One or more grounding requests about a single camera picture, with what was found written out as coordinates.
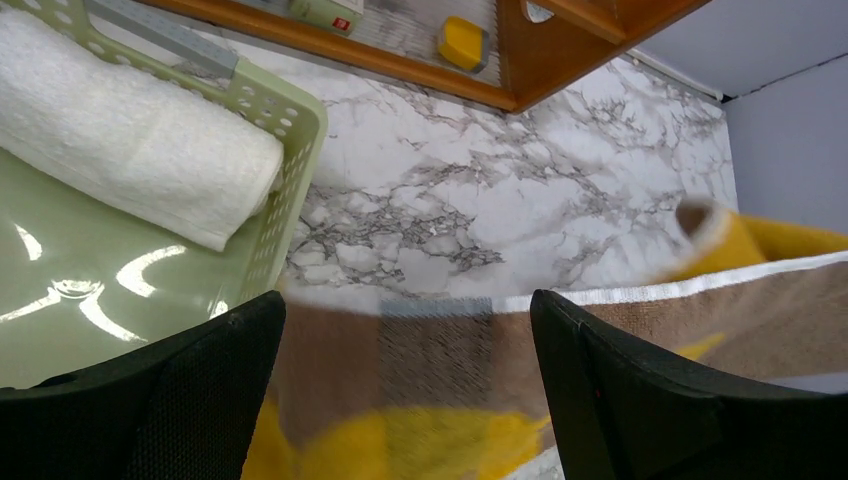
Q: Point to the wooden shelf rack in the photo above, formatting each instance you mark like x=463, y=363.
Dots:
x=537, y=47

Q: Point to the yellow small object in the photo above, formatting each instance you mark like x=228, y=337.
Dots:
x=464, y=44

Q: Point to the green plastic basket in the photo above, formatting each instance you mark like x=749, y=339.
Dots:
x=83, y=282

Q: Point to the white towel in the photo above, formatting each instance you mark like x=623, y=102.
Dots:
x=128, y=139

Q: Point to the brown yellow towels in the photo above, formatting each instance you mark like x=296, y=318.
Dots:
x=731, y=365

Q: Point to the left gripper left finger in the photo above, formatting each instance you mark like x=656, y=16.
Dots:
x=184, y=407

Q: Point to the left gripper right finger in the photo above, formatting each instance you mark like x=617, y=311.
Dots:
x=624, y=408

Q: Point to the white small box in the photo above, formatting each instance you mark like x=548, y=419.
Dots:
x=328, y=12

